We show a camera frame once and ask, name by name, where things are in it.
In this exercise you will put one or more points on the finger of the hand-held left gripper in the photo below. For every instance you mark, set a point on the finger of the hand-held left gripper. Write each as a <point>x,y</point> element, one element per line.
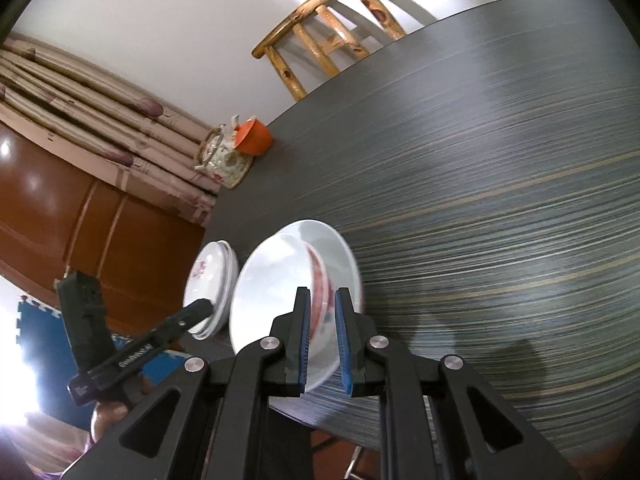
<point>187,317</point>

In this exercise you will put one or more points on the brown wooden door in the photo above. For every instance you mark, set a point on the brown wooden door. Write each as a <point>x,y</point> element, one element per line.
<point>50,210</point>

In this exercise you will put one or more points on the white plate with pink flowers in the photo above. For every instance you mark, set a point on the white plate with pink flowers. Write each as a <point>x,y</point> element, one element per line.
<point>207,280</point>
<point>233,275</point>

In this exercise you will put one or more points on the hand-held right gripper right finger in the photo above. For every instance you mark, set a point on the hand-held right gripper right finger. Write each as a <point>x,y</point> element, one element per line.
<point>344,342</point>

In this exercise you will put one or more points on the metal table leg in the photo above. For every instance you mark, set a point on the metal table leg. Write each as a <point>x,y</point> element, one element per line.
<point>356,460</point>

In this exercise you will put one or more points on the orange lidded cup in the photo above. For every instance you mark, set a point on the orange lidded cup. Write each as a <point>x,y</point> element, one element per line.
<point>255,137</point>

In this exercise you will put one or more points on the wooden chair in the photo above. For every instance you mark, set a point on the wooden chair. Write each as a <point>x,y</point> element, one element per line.
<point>287,75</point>

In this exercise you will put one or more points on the floral ceramic teapot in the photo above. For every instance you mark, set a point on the floral ceramic teapot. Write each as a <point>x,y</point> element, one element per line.
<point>225,160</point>

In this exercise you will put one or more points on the person's left hand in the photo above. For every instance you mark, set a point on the person's left hand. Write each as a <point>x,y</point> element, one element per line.
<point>107,417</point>

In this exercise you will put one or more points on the beige patterned curtain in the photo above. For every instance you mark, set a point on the beige patterned curtain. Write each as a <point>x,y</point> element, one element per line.
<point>100,110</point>

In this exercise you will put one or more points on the plain white plate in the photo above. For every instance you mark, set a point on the plain white plate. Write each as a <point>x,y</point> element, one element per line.
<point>340,265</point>

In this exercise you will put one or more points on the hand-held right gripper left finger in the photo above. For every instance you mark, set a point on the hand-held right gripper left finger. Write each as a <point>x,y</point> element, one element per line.
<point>302,342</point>

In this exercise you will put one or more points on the blue foam mat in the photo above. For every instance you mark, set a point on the blue foam mat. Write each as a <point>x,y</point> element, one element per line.
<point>30,325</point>

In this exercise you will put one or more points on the large white floral bowl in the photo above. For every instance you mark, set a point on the large white floral bowl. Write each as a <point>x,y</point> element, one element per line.
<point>265,305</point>

